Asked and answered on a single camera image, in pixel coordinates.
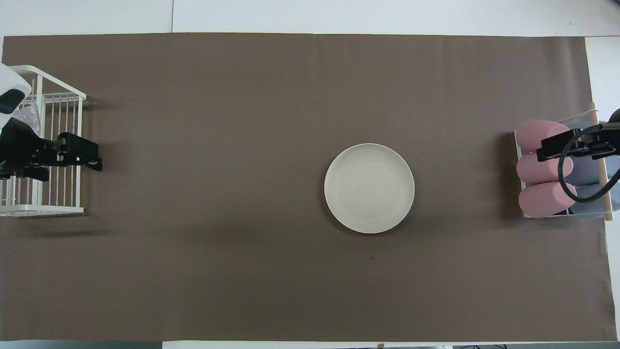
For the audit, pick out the brown table mat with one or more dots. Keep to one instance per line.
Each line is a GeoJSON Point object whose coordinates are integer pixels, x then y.
{"type": "Point", "coordinates": [242, 145]}

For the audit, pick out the white cup rack wooden rod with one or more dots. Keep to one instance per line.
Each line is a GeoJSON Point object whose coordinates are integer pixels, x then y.
{"type": "Point", "coordinates": [603, 194]}

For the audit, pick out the pink plastic cup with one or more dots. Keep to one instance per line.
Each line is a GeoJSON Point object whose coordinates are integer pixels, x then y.
{"type": "Point", "coordinates": [540, 203]}
{"type": "Point", "coordinates": [545, 169]}
{"type": "Point", "coordinates": [533, 132]}

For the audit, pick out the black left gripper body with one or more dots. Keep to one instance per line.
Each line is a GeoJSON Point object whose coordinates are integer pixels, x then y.
{"type": "Point", "coordinates": [22, 145]}

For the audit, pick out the cream round plate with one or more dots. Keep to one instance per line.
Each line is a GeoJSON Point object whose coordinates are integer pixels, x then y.
{"type": "Point", "coordinates": [369, 189]}

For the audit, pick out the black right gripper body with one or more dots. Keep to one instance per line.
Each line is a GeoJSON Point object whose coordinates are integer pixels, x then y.
{"type": "Point", "coordinates": [603, 140]}

